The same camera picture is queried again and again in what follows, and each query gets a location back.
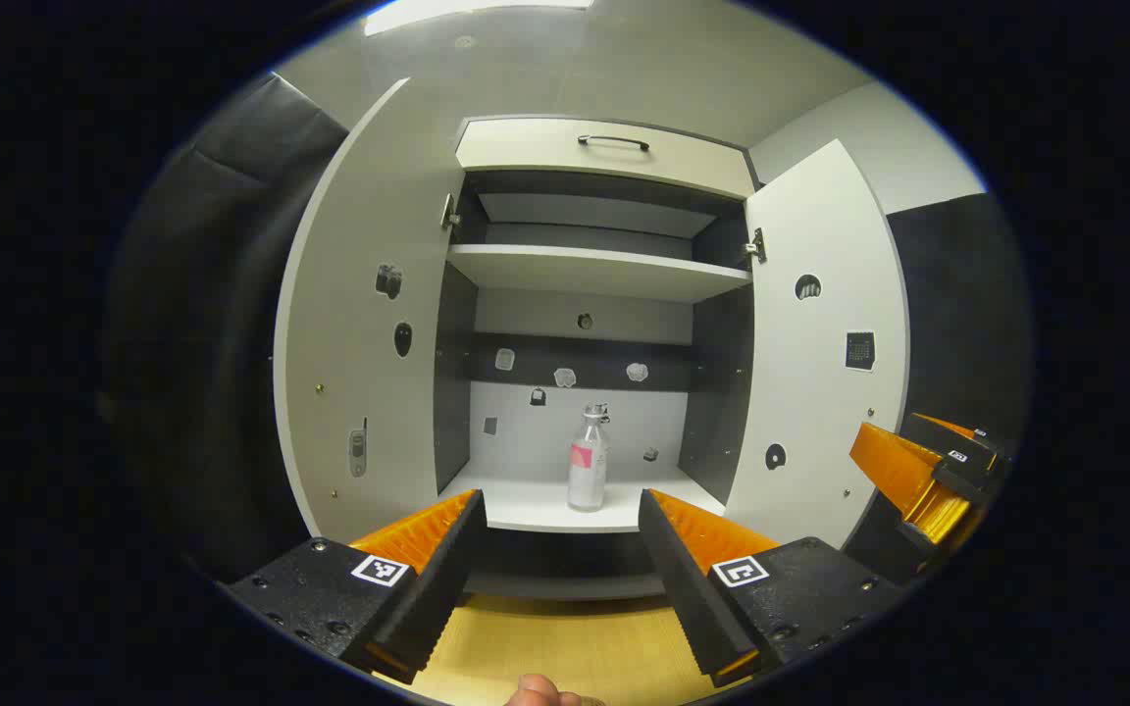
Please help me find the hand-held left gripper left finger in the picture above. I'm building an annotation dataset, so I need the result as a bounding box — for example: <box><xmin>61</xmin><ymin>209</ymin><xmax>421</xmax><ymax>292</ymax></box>
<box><xmin>217</xmin><ymin>488</ymin><xmax>488</xmax><ymax>685</ymax></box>

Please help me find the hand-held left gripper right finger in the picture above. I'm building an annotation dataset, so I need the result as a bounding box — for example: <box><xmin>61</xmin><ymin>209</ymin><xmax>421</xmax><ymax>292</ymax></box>
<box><xmin>638</xmin><ymin>487</ymin><xmax>909</xmax><ymax>687</ymax></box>

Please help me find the white cabinet door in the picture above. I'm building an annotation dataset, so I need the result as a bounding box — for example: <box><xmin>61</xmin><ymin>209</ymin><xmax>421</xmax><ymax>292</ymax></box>
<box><xmin>273</xmin><ymin>78</ymin><xmax>468</xmax><ymax>545</ymax></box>
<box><xmin>722</xmin><ymin>139</ymin><xmax>911</xmax><ymax>550</ymax></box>

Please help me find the clear bottle with pink label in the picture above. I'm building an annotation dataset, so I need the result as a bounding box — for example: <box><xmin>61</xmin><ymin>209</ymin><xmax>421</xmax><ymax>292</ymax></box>
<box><xmin>566</xmin><ymin>402</ymin><xmax>612</xmax><ymax>513</ymax></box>

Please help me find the white and grey cabinet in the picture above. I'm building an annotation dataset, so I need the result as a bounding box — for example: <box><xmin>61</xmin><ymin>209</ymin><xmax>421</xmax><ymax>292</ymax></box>
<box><xmin>433</xmin><ymin>116</ymin><xmax>764</xmax><ymax>601</ymax></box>

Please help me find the white cabinet shelf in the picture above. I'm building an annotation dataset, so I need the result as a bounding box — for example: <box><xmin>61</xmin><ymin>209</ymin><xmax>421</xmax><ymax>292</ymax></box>
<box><xmin>446</xmin><ymin>243</ymin><xmax>753</xmax><ymax>303</ymax></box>

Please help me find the white cabinet drawer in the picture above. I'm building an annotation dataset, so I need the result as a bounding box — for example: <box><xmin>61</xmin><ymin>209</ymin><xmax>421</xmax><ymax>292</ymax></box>
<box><xmin>455</xmin><ymin>118</ymin><xmax>757</xmax><ymax>200</ymax></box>

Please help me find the black backdrop cloth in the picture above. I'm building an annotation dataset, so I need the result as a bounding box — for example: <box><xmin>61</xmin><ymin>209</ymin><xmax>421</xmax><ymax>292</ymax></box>
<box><xmin>99</xmin><ymin>74</ymin><xmax>350</xmax><ymax>589</ymax></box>
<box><xmin>840</xmin><ymin>193</ymin><xmax>1033</xmax><ymax>589</ymax></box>

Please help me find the ceiling light panel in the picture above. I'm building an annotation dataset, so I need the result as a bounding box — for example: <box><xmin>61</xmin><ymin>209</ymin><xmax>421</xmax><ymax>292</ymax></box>
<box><xmin>364</xmin><ymin>0</ymin><xmax>595</xmax><ymax>37</ymax></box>

